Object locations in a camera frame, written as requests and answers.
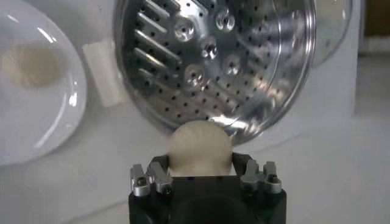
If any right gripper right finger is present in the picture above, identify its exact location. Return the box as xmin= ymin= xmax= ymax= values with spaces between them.
xmin=233 ymin=152 xmax=283 ymax=195

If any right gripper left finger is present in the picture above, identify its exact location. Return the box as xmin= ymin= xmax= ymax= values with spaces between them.
xmin=130 ymin=155 xmax=174 ymax=197

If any white steamed baozi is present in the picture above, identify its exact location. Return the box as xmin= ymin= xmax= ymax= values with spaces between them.
xmin=1 ymin=41 xmax=60 ymax=89
xmin=166 ymin=120 xmax=234 ymax=177

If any round glass lid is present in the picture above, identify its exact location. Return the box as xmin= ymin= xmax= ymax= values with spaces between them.
xmin=312 ymin=0 xmax=354 ymax=68

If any steel perforated steamer basket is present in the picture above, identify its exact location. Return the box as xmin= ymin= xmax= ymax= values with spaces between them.
xmin=82 ymin=0 xmax=317 ymax=145

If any white round plate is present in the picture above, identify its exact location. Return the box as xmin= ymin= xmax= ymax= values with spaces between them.
xmin=0 ymin=0 xmax=88 ymax=167

